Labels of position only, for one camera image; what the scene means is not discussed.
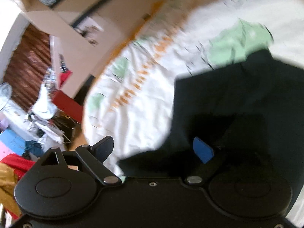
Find dark navy garment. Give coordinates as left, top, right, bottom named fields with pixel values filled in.
left=117, top=48, right=304, bottom=219

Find red storage box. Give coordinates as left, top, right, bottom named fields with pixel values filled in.
left=52, top=89, right=83, bottom=123

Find white duvet with orange stripes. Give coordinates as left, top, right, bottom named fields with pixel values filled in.
left=81, top=0, right=304, bottom=223

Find white plastic bag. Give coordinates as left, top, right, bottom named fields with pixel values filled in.
left=31, top=83, right=58, bottom=120

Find light blue box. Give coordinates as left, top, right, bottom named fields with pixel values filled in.
left=0, top=128, right=25, bottom=156

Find yellow and red cloth pile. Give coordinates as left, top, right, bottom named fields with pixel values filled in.
left=1, top=154, right=35, bottom=220

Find cream wooden bed frame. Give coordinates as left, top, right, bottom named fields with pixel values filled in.
left=14, top=0, right=162, bottom=97

